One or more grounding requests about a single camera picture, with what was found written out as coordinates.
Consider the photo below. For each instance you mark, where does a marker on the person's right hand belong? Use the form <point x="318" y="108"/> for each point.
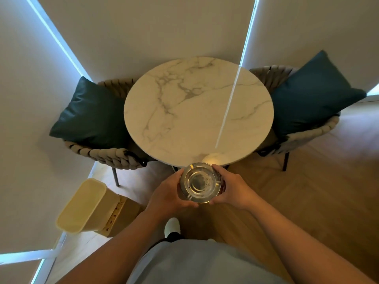
<point x="237" y="192"/>

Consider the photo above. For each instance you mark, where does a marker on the round marble table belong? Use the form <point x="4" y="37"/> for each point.
<point x="192" y="115"/>

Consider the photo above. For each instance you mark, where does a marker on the person's left forearm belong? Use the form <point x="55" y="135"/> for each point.
<point x="112" y="254"/>

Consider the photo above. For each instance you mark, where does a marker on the person's left hand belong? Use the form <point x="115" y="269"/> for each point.
<point x="165" y="198"/>

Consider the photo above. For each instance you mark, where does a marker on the person's right forearm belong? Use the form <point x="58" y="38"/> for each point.
<point x="302" y="248"/>

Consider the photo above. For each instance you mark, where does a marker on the black trousers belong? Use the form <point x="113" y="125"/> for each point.
<point x="174" y="236"/>

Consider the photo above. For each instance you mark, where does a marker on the yellow plastic waste bin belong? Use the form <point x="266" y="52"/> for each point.
<point x="83" y="207"/>

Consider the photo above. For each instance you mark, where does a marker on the light wooden box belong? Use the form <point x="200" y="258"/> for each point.
<point x="124" y="215"/>

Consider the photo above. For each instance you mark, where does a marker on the teal cushion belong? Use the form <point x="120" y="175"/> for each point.
<point x="311" y="94"/>
<point x="91" y="118"/>

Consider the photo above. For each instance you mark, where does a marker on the white shoe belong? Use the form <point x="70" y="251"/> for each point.
<point x="172" y="226"/>

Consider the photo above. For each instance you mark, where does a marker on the round glass ashtray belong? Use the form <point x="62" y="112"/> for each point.
<point x="201" y="181"/>

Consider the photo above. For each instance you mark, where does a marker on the light blue shirt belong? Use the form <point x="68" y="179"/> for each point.
<point x="201" y="263"/>

